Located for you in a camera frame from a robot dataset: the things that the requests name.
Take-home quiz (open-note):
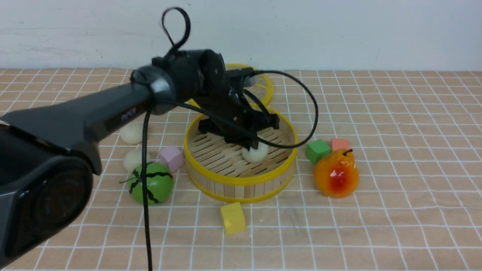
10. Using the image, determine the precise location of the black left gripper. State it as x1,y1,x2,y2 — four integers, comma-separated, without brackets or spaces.
198,68,279,148

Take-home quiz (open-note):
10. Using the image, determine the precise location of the cream bun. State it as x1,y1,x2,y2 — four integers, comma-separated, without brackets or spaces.
119,122,143,145
123,149,142,172
241,142,269,163

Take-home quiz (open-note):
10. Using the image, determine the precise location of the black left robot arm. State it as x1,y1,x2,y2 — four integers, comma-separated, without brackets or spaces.
1,49,279,268

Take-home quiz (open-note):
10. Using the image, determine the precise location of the bamboo steamer lid yellow rim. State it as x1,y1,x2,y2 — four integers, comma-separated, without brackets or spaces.
188,63,274,107

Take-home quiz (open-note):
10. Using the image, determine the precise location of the bamboo steamer tray yellow rim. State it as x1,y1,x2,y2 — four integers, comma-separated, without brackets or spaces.
183,114,298,204

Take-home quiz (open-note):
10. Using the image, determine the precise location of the pink cube block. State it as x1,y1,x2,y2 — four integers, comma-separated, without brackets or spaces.
159,146,185,173

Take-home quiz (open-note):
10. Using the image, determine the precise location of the green cube block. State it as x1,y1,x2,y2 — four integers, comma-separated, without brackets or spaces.
305,139,332,165

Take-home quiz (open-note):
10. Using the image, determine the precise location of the salmon cube block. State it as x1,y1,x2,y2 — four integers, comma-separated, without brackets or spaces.
331,138,351,152

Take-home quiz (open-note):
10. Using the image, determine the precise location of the yellow cube block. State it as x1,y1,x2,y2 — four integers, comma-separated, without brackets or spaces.
220,202,246,234

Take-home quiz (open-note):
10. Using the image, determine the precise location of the green toy watermelon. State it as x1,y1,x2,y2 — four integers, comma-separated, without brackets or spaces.
119,161,174,206

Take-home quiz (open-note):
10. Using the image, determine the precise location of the orange toy pear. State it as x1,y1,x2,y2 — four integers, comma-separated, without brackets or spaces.
313,149,360,198

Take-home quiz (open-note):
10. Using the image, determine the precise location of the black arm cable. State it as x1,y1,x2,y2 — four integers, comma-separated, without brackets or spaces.
142,7,319,271

